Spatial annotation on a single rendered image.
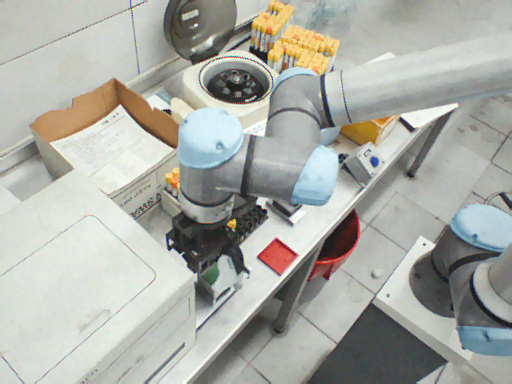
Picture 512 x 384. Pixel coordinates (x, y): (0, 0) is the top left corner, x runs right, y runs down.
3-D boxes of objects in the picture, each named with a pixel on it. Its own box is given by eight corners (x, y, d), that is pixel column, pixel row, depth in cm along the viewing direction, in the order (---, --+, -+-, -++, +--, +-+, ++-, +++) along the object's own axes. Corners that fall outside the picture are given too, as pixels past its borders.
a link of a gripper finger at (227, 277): (217, 307, 74) (197, 267, 70) (241, 284, 77) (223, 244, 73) (230, 313, 72) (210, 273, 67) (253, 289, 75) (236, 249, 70)
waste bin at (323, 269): (297, 334, 177) (322, 286, 142) (230, 278, 190) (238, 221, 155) (347, 273, 197) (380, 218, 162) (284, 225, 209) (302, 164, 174)
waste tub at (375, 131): (370, 153, 121) (382, 127, 113) (331, 128, 126) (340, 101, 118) (394, 130, 128) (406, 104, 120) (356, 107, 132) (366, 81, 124)
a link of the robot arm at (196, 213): (207, 155, 62) (250, 187, 59) (206, 175, 65) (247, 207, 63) (167, 184, 58) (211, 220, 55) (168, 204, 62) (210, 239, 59)
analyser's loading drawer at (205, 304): (178, 349, 81) (177, 339, 77) (154, 325, 84) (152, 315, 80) (250, 277, 92) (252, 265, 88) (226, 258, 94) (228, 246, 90)
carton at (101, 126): (118, 238, 97) (107, 197, 85) (43, 168, 106) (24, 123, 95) (197, 177, 109) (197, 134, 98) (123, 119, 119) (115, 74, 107)
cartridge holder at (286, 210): (293, 226, 103) (295, 218, 101) (265, 204, 107) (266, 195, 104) (307, 214, 106) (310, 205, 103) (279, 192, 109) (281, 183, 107)
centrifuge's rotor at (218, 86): (230, 125, 114) (232, 104, 109) (195, 93, 121) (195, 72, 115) (273, 103, 121) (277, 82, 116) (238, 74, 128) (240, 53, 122)
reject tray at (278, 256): (280, 276, 95) (281, 274, 95) (256, 257, 97) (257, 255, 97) (299, 256, 99) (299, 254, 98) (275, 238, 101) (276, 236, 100)
